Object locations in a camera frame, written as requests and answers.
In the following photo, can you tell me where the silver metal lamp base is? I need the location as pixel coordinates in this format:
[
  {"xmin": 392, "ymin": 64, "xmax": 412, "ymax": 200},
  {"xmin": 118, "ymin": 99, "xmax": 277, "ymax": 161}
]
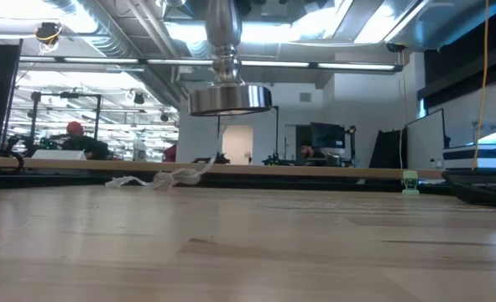
[{"xmin": 188, "ymin": 0, "xmax": 274, "ymax": 117}]

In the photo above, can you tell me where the pale beige door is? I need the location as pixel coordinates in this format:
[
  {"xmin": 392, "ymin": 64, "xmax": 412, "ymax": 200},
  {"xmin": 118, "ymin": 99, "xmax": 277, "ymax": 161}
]
[{"xmin": 221, "ymin": 124, "xmax": 255, "ymax": 166}]

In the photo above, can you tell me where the person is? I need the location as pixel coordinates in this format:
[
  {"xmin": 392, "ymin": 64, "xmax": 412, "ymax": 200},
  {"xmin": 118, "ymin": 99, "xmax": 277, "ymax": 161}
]
[
  {"xmin": 300, "ymin": 143, "xmax": 329, "ymax": 167},
  {"xmin": 60, "ymin": 121, "xmax": 111, "ymax": 161}
]

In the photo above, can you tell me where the dark red object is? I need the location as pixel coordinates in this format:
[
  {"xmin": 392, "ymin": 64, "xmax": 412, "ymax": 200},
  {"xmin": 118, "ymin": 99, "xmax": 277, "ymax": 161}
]
[{"xmin": 162, "ymin": 144, "xmax": 178, "ymax": 164}]

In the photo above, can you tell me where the black monitor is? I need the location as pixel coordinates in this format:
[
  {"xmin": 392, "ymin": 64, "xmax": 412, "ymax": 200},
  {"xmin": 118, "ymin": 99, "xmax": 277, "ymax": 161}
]
[{"xmin": 310, "ymin": 122, "xmax": 347, "ymax": 149}]

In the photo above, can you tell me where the long ceiling strip light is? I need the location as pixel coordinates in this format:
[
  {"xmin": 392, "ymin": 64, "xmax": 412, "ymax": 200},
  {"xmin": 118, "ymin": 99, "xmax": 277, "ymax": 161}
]
[{"xmin": 18, "ymin": 55, "xmax": 399, "ymax": 72}]

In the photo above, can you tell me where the black draped cloth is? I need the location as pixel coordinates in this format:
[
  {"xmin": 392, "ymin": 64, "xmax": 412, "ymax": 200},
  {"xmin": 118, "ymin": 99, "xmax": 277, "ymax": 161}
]
[{"xmin": 368, "ymin": 128, "xmax": 409, "ymax": 169}]

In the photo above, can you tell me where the beige wooden desk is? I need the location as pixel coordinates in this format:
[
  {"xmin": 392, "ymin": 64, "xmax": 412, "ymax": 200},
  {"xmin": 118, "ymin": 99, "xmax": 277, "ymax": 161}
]
[{"xmin": 0, "ymin": 155, "xmax": 446, "ymax": 180}]

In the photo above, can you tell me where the mint green marker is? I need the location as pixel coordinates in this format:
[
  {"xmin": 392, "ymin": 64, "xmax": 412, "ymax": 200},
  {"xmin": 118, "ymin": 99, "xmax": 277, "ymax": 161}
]
[{"xmin": 401, "ymin": 169, "xmax": 420, "ymax": 195}]

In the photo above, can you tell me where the white board panel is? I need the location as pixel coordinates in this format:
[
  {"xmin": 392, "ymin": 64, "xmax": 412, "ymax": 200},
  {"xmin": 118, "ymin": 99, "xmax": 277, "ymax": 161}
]
[{"xmin": 405, "ymin": 108, "xmax": 446, "ymax": 171}]

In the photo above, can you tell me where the white desk outlet tray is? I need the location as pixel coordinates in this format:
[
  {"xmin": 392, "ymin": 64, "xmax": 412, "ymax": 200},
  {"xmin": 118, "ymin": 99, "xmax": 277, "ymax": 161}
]
[{"xmin": 31, "ymin": 149, "xmax": 87, "ymax": 162}]

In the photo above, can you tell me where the white box with black stripe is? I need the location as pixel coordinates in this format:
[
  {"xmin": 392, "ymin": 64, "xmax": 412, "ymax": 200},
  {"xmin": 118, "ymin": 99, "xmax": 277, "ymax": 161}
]
[{"xmin": 442, "ymin": 143, "xmax": 496, "ymax": 171}]

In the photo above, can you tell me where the black gantry frame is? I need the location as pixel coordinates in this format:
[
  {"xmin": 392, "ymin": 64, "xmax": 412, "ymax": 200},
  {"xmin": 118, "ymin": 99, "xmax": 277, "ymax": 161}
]
[
  {"xmin": 217, "ymin": 104, "xmax": 280, "ymax": 165},
  {"xmin": 28, "ymin": 90, "xmax": 103, "ymax": 159}
]

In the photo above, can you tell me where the clear lamp power cord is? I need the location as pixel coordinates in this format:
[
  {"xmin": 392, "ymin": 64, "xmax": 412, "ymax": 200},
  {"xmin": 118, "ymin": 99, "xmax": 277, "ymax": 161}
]
[{"xmin": 104, "ymin": 113, "xmax": 224, "ymax": 191}]

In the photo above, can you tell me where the black ceiling camera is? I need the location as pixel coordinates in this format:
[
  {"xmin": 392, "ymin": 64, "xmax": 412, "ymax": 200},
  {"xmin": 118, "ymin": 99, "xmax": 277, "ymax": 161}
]
[{"xmin": 34, "ymin": 21, "xmax": 64, "ymax": 55}]

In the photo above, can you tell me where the thick black looped cable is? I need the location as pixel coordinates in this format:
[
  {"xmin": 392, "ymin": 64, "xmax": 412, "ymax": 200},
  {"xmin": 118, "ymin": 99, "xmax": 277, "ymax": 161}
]
[{"xmin": 0, "ymin": 148, "xmax": 25, "ymax": 176}]

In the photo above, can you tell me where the yellow cable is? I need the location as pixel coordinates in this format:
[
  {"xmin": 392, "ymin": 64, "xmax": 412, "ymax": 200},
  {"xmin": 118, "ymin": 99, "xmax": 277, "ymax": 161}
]
[{"xmin": 471, "ymin": 0, "xmax": 491, "ymax": 171}]

